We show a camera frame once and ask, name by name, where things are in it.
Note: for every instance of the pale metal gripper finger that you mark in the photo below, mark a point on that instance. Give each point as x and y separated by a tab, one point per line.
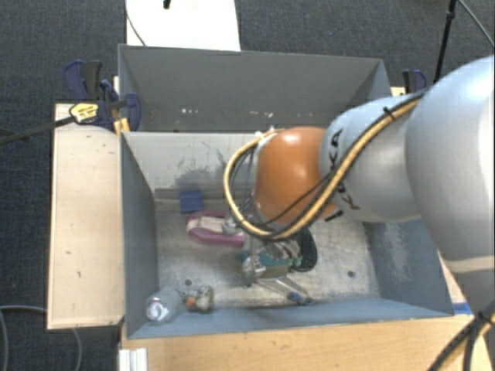
252	271
229	227

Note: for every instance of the clear plastic piece blue tip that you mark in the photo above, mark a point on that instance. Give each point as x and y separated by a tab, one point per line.
279	286

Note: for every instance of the blue sponge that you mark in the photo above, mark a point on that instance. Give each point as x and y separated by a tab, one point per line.
191	201

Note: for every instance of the clear plastic bottle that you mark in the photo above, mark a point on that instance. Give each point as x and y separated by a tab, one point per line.
162	303

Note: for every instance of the grey metal bin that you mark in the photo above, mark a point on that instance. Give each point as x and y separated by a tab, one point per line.
201	91

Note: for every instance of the pale wood board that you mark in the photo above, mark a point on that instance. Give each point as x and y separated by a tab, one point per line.
85	215

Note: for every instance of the black cylinder on white bracket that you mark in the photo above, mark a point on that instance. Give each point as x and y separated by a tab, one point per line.
307	250

